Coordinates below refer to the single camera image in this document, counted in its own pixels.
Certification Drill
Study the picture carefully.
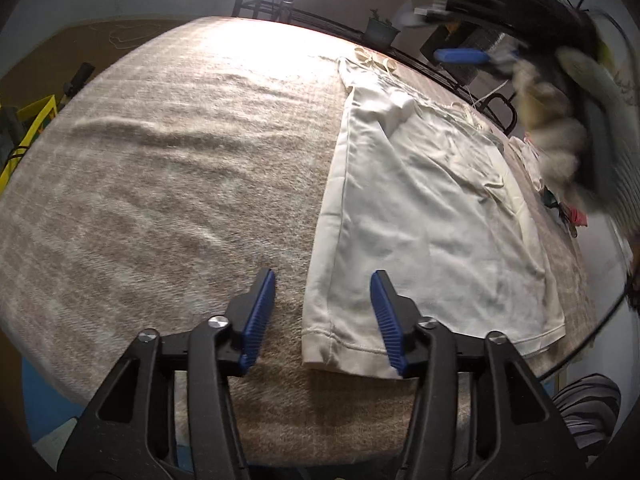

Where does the stack of folded clothes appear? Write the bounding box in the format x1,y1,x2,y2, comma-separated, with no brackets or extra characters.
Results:
509,136,588,238

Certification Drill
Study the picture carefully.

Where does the plush toy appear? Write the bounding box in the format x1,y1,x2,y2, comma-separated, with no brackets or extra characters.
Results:
512,58,589,206

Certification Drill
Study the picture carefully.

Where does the black metal clothes rack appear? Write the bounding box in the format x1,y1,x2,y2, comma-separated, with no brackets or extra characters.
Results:
232,0,591,137

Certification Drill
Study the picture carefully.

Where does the cream white camisole top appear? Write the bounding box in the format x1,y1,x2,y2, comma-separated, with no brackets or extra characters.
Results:
302,49,565,379

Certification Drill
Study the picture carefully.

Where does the striped dark trousers leg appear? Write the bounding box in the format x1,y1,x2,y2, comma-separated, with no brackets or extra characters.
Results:
552,373,622,462

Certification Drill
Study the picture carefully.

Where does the white power cable on floor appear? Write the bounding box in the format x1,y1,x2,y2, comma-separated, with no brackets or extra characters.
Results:
89,22,151,51

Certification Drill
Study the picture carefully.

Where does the beige plaid bed blanket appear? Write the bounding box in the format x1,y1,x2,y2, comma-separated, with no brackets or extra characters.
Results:
1,18,596,466

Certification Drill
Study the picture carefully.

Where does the green potted plant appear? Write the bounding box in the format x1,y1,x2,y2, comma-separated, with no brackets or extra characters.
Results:
362,9,400,51

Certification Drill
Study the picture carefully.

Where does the yellow shopping bag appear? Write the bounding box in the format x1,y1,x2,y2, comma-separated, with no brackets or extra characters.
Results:
0,94,58,191

